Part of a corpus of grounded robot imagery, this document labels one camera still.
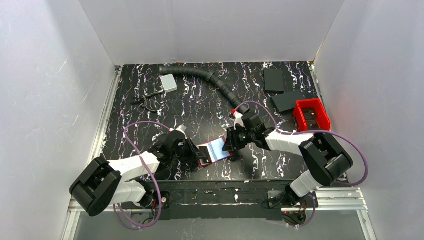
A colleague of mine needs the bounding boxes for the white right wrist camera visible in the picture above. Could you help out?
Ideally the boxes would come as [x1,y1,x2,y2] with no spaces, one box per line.
[232,111,245,130]

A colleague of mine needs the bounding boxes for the black flat pad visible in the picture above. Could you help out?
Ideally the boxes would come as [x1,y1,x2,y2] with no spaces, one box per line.
[271,90,305,113]
[263,68,285,94]

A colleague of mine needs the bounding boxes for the black corrugated hose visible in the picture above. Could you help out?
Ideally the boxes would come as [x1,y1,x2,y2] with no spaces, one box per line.
[158,65,250,115]

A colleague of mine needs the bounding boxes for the black flat pad upper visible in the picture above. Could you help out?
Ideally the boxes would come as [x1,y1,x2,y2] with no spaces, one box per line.
[263,68,285,94]

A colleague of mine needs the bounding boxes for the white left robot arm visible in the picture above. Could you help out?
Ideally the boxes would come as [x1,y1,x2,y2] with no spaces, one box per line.
[69,130,207,217]

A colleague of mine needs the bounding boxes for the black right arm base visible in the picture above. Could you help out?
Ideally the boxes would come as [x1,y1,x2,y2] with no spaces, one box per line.
[262,191,317,228]

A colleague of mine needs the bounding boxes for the black flat pad lower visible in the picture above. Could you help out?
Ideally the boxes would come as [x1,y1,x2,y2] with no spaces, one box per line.
[271,90,305,113]

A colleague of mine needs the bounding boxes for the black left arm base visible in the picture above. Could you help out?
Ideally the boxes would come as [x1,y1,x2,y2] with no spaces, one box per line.
[121,190,171,210]

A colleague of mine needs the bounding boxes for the black pliers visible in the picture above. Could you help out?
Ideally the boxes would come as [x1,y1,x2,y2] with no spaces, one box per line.
[130,91,164,113]

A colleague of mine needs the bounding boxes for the red plastic tray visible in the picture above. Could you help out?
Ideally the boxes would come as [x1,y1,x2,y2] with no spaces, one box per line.
[293,98,331,132]

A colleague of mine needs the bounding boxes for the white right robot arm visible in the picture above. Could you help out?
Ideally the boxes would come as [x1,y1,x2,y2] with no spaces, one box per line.
[222,110,354,203]

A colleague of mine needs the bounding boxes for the small grey box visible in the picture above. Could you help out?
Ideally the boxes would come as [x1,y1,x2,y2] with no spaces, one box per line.
[160,74,178,93]

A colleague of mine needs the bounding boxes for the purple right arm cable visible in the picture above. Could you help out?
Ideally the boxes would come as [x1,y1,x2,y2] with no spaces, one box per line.
[231,100,370,229]

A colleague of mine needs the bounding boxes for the red card holder wallet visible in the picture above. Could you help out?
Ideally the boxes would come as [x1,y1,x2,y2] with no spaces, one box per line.
[197,136,234,168]

